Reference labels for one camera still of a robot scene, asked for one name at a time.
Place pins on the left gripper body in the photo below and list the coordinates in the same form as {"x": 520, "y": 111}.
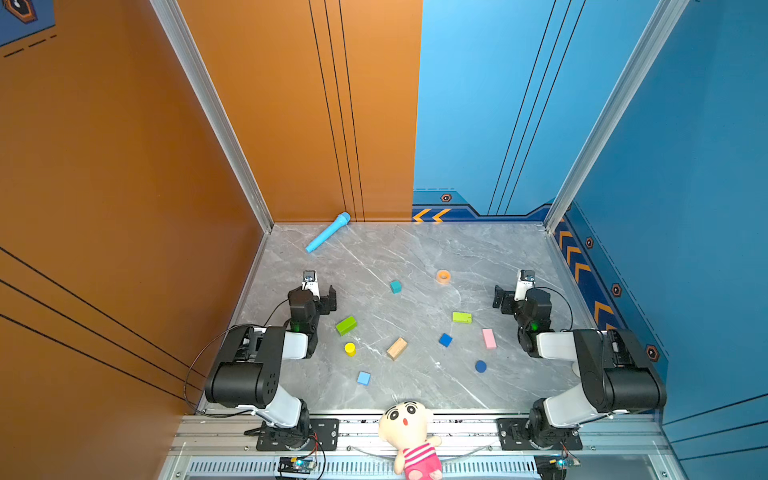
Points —
{"x": 324, "y": 301}

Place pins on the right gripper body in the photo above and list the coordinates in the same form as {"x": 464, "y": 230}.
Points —
{"x": 505, "y": 300}

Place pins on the dark green rectangular block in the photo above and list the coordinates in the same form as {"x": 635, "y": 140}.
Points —
{"x": 347, "y": 325}

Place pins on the natural wood rectangular block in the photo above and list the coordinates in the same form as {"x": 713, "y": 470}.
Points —
{"x": 397, "y": 349}

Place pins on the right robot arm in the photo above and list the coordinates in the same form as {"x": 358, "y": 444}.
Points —
{"x": 615, "y": 374}

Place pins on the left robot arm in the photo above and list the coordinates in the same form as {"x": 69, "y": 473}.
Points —
{"x": 246, "y": 371}

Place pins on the pink rectangular block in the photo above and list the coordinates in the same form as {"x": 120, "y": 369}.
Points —
{"x": 489, "y": 338}

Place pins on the yellow cylinder block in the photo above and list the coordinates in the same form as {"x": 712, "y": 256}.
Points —
{"x": 350, "y": 348}

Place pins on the light blue cube block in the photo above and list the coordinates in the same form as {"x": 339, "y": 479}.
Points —
{"x": 364, "y": 378}

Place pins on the cyan toy microphone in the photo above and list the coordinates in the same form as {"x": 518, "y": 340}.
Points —
{"x": 340, "y": 221}

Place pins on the plush doll pink shirt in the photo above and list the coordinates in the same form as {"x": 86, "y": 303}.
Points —
{"x": 404, "y": 426}

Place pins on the left circuit board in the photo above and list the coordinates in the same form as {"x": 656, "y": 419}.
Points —
{"x": 296, "y": 468}

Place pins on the circuit board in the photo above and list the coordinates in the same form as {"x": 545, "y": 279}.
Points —
{"x": 555, "y": 468}
{"x": 296, "y": 468}

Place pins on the right circuit board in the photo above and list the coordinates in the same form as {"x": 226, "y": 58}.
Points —
{"x": 555, "y": 468}

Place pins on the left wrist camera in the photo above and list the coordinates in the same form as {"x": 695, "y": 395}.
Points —
{"x": 310, "y": 282}

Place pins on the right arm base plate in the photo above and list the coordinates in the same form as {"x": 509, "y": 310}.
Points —
{"x": 518, "y": 434}

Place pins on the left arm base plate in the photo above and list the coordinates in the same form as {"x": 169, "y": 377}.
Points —
{"x": 302, "y": 437}

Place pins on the aluminium front rail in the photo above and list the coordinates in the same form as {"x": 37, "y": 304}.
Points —
{"x": 616, "y": 447}

